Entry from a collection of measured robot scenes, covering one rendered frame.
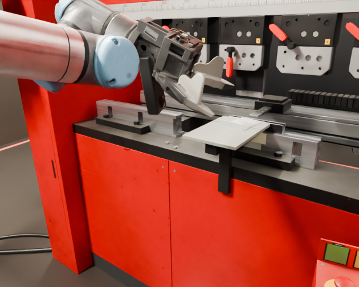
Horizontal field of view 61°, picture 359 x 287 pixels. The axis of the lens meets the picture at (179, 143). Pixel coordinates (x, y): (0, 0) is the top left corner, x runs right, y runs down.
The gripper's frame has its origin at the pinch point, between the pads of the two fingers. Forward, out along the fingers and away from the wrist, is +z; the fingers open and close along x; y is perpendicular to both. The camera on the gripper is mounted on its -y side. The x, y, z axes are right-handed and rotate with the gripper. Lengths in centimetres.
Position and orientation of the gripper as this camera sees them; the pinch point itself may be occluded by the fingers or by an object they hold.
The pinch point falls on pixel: (224, 103)
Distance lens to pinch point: 57.0
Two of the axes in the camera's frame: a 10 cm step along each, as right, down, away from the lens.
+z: 8.7, 4.9, -1.0
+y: 3.5, -7.3, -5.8
